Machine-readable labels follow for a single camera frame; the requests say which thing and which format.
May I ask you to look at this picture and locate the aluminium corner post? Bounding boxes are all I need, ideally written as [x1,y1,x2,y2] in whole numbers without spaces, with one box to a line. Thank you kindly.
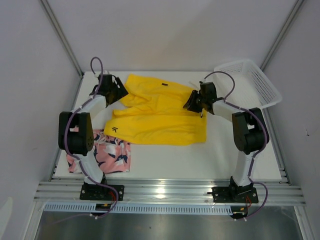
[38,0,84,77]
[260,0,308,72]

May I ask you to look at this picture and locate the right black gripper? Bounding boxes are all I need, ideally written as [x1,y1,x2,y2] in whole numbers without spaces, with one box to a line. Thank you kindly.
[183,90,207,113]

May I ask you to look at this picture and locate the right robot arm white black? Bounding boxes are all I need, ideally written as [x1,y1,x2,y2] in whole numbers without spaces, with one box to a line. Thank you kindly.
[183,81,270,202]

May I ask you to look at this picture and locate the right aluminium corner post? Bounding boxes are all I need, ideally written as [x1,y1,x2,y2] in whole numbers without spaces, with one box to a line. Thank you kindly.
[260,0,308,72]

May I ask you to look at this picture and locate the aluminium mounting rail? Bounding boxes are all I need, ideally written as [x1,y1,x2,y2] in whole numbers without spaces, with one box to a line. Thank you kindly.
[33,178,306,206]

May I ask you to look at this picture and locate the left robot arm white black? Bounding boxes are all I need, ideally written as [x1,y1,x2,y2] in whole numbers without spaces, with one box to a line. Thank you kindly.
[58,73,128,200]

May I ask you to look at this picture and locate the left aluminium corner post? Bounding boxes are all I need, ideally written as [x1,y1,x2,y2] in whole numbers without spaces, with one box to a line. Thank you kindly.
[38,0,84,77]

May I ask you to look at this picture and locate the white perforated plastic basket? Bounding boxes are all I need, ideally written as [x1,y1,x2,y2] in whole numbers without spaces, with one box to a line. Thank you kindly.
[211,59,283,109]

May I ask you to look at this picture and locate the yellow shorts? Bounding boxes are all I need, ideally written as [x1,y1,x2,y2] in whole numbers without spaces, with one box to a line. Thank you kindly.
[104,74,207,146]

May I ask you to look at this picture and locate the white slotted cable duct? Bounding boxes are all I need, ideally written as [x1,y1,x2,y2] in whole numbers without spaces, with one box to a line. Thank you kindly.
[43,202,232,216]

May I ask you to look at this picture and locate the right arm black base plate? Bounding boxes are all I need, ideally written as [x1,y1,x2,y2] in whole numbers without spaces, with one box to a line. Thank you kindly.
[207,185,259,204]

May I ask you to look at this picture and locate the pink whale print shorts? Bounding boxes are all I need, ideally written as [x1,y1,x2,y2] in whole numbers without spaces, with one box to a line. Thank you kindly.
[66,128,132,174]

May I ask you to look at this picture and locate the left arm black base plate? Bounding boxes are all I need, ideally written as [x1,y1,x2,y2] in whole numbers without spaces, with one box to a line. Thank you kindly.
[79,183,125,201]

